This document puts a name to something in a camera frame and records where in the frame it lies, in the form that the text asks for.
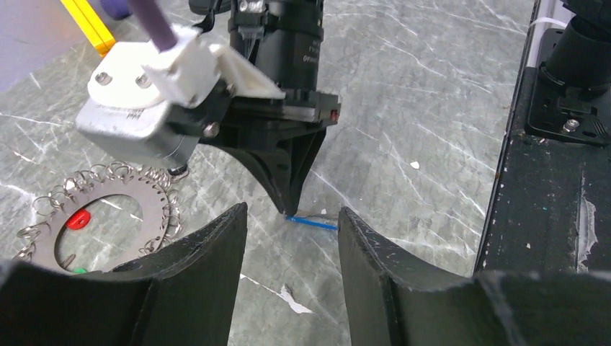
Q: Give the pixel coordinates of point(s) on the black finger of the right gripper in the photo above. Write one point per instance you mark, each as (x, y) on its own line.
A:
(304, 151)
(269, 162)

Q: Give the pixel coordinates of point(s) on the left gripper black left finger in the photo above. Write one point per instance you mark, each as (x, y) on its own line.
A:
(183, 294)

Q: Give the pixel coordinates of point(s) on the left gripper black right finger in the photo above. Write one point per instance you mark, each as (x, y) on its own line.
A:
(395, 298)

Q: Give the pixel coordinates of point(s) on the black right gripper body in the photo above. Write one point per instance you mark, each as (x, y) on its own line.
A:
(224, 119)

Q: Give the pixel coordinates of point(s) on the key with blue tag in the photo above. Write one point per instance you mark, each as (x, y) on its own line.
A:
(319, 220)

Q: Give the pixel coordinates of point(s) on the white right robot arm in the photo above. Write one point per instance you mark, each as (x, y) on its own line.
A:
(280, 38)

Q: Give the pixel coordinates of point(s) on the metal disc with keyrings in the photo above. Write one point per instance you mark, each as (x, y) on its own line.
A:
(135, 212)

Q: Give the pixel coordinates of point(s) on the green key tag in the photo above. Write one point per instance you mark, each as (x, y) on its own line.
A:
(79, 270)

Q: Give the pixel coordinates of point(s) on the red key tag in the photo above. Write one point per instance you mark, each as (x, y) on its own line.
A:
(78, 220)

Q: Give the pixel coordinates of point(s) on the purple cylinder toy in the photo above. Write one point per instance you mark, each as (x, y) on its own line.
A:
(116, 9)

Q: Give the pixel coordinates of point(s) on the yellow toy block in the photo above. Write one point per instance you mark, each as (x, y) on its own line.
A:
(91, 24)

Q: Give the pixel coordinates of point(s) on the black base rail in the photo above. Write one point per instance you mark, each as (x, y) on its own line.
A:
(550, 205)

